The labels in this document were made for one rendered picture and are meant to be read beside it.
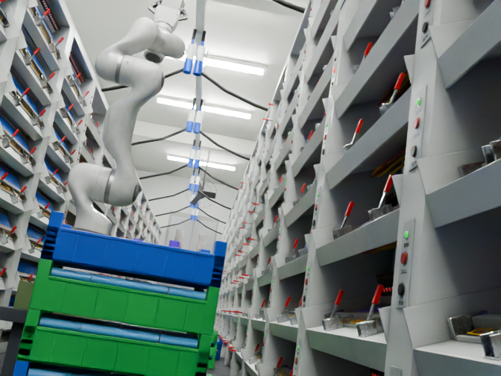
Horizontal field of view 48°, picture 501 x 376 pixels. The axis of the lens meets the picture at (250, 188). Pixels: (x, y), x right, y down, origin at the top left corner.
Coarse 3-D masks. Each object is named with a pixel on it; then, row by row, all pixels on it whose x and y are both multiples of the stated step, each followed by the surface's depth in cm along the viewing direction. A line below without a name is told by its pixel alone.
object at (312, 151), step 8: (320, 128) 170; (312, 136) 180; (320, 136) 172; (312, 144) 182; (320, 144) 175; (304, 152) 195; (312, 152) 184; (320, 152) 201; (296, 160) 210; (304, 160) 197; (312, 160) 212; (320, 160) 215; (296, 168) 212
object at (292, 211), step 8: (304, 184) 200; (312, 184) 172; (312, 192) 165; (304, 200) 177; (312, 200) 166; (288, 208) 217; (296, 208) 191; (304, 208) 179; (312, 208) 201; (288, 216) 208; (296, 216) 194; (288, 224) 211
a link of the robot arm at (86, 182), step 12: (72, 168) 188; (84, 168) 186; (96, 168) 187; (108, 168) 190; (72, 180) 185; (84, 180) 185; (96, 180) 185; (72, 192) 184; (84, 192) 185; (96, 192) 186; (84, 204) 183; (84, 216) 183; (96, 216) 183; (84, 228) 182; (96, 228) 182; (108, 228) 186
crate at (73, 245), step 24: (48, 240) 92; (72, 240) 93; (96, 240) 94; (120, 240) 94; (72, 264) 95; (96, 264) 93; (120, 264) 94; (144, 264) 95; (168, 264) 96; (192, 264) 97; (216, 264) 98
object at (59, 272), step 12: (60, 276) 92; (72, 276) 92; (84, 276) 93; (96, 276) 93; (108, 276) 94; (132, 288) 94; (144, 288) 95; (156, 288) 95; (168, 288) 97; (180, 288) 97; (204, 300) 99
